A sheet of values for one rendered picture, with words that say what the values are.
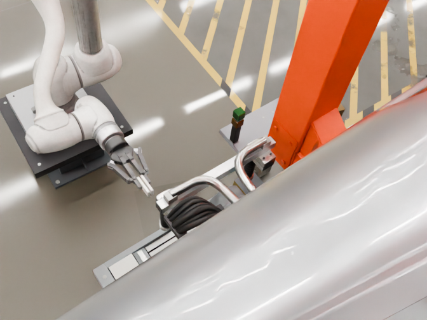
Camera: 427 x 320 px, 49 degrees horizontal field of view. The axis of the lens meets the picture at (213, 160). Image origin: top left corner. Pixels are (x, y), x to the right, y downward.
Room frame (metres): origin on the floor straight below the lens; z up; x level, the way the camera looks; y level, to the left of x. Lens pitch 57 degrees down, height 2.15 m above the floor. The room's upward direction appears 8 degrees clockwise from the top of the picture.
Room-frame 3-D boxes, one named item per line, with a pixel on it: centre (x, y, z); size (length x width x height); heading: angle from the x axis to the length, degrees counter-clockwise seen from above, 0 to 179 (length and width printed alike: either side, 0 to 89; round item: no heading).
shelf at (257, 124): (1.36, -0.22, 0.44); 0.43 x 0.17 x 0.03; 133
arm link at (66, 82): (1.36, 0.76, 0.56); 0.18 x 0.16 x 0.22; 127
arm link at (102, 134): (0.89, 0.36, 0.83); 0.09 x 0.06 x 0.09; 133
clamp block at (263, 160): (0.84, -0.15, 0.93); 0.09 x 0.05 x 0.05; 43
